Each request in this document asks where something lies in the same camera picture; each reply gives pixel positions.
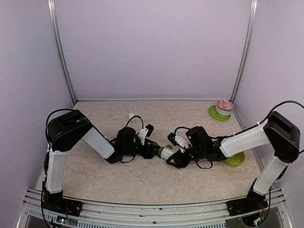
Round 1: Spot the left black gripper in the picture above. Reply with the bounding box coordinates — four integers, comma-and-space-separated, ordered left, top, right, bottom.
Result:
123, 139, 162, 159

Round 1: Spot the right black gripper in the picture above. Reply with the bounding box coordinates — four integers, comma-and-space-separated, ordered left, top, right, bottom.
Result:
166, 146, 205, 169

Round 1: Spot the orange grey-capped supplement bottle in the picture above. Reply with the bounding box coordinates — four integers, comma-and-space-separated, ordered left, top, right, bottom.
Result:
158, 147, 175, 160

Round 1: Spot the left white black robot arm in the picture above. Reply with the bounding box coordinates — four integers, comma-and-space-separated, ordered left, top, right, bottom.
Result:
41, 108, 160, 215

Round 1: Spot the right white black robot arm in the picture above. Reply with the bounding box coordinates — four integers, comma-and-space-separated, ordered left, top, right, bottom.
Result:
158, 111, 300, 215

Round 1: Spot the lime green bowl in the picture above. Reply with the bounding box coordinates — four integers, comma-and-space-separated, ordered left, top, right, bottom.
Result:
225, 152, 246, 167

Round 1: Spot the green saucer plate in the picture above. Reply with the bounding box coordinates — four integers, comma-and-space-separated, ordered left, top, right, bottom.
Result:
209, 105, 231, 121

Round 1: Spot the red patterned white bowl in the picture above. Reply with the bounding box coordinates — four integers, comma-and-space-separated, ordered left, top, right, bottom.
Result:
216, 100, 235, 116

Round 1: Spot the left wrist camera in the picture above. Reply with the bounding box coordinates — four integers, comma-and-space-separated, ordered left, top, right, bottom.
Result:
145, 124, 154, 137

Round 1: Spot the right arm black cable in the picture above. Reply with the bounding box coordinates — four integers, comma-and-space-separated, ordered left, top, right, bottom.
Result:
172, 126, 190, 137

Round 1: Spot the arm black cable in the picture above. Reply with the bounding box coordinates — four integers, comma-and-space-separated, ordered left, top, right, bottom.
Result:
125, 115, 144, 133
172, 126, 190, 137

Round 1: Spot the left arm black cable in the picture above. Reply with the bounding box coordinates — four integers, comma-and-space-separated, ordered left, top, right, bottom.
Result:
125, 115, 144, 133

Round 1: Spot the front aluminium rail base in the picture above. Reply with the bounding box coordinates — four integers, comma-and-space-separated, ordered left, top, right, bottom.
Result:
16, 187, 295, 228

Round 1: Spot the right aluminium frame post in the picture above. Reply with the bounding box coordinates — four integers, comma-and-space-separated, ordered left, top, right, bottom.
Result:
230, 0, 258, 103

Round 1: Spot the aluminium frame post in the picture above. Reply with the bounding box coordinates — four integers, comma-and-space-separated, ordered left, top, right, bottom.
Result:
47, 0, 78, 106
230, 0, 258, 103

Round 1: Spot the left aluminium frame post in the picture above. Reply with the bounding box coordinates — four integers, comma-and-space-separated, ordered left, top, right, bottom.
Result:
47, 0, 78, 106

